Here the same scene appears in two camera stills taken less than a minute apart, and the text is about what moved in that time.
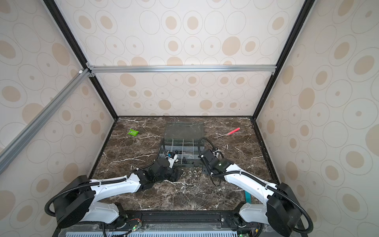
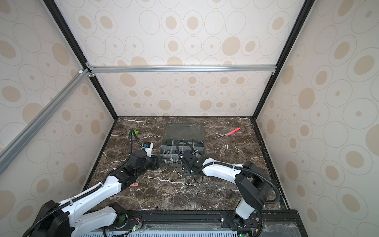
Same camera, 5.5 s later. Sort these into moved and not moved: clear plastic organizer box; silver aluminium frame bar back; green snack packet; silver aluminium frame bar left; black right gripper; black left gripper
Moved: black left gripper; black right gripper
Not moved: clear plastic organizer box; green snack packet; silver aluminium frame bar back; silver aluminium frame bar left
